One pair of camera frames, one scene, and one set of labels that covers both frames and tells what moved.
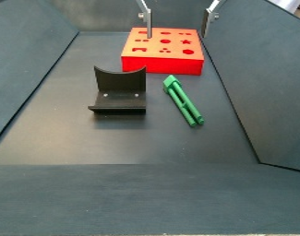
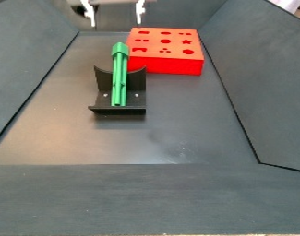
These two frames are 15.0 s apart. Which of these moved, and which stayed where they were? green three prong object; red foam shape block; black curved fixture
Moved: green three prong object
Stayed: black curved fixture; red foam shape block
